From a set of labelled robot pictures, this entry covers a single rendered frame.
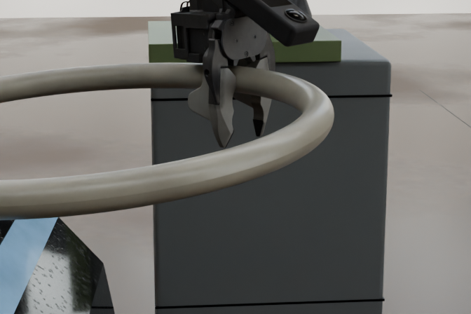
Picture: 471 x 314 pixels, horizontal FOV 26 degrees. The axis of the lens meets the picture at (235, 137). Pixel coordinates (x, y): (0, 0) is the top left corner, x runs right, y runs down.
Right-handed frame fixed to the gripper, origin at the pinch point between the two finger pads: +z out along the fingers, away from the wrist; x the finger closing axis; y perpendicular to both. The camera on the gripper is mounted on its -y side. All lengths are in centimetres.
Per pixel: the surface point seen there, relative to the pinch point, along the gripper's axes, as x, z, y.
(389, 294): -142, 89, 81
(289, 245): -42, 33, 31
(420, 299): -144, 89, 73
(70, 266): 26.3, 7.7, -0.2
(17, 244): 32.5, 3.3, -1.0
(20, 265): 34.3, 4.2, -3.9
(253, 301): -37, 43, 36
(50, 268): 29.9, 6.3, -2.0
